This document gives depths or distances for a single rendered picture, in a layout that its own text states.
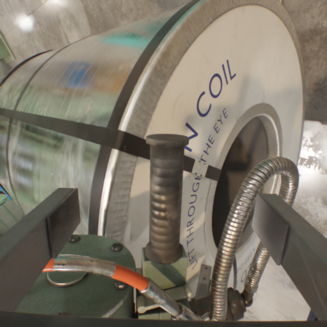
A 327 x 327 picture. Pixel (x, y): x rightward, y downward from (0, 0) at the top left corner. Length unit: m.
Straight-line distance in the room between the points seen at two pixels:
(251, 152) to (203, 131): 0.59
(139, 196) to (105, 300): 0.22
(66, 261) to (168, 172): 0.11
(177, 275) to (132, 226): 0.19
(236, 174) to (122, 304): 0.98
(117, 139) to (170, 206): 0.18
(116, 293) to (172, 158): 0.14
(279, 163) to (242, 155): 0.87
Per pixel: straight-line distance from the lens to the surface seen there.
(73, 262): 0.21
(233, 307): 0.44
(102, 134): 0.42
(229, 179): 1.18
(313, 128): 1.58
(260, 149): 1.08
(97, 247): 0.32
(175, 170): 0.22
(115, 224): 0.42
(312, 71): 1.45
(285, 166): 0.28
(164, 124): 0.44
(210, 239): 0.71
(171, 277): 0.29
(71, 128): 0.52
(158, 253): 0.26
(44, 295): 0.27
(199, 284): 0.60
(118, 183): 0.39
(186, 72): 0.48
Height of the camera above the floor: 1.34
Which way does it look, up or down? 30 degrees down
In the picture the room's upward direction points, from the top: 131 degrees counter-clockwise
